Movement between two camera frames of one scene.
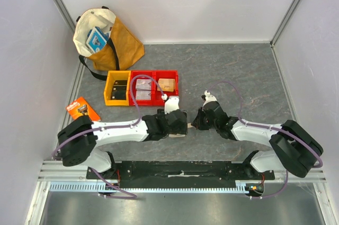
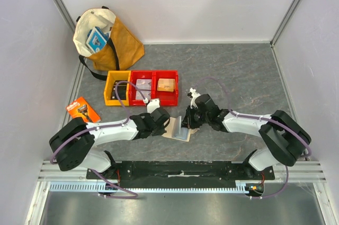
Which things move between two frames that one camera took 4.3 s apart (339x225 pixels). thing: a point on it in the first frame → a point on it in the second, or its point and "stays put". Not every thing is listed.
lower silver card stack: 143,95 stays put
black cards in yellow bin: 119,90 stays put
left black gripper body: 182,129 → 153,128
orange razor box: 81,107 stays put
